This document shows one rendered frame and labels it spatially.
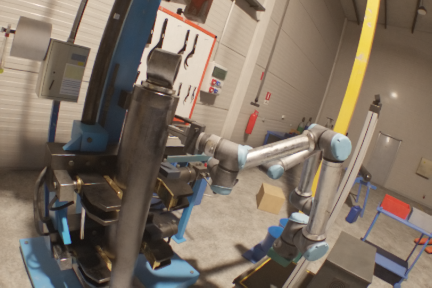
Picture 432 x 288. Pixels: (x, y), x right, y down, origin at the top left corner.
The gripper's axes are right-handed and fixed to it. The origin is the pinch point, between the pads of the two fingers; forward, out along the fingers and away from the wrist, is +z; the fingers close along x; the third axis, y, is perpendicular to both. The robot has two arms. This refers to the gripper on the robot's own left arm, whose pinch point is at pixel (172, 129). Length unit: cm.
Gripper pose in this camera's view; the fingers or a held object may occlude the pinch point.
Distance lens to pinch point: 104.6
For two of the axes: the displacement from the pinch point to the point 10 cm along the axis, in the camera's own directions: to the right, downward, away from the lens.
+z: -9.1, -3.4, 2.5
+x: -3.1, 9.4, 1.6
